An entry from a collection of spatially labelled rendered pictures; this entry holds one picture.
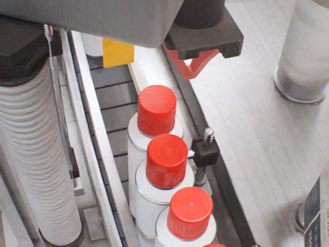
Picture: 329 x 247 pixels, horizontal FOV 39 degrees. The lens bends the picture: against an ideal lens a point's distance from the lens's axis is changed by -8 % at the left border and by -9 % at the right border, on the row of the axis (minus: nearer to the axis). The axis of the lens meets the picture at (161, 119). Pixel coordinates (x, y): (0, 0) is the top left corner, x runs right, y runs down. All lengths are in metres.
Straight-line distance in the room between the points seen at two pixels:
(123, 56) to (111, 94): 0.23
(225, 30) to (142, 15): 0.29
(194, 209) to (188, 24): 0.17
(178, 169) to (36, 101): 0.20
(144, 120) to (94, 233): 0.25
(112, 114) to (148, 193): 0.27
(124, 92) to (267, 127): 0.20
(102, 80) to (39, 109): 0.50
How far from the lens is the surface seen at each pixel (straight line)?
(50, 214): 0.31
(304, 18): 0.64
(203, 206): 0.38
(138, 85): 0.67
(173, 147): 0.40
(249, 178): 0.64
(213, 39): 0.45
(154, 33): 0.18
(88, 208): 0.66
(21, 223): 0.57
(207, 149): 0.61
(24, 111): 0.22
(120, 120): 0.67
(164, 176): 0.41
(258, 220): 0.61
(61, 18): 0.19
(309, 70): 0.68
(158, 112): 0.42
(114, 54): 0.47
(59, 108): 0.47
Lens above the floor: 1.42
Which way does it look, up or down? 53 degrees down
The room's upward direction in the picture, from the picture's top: 4 degrees clockwise
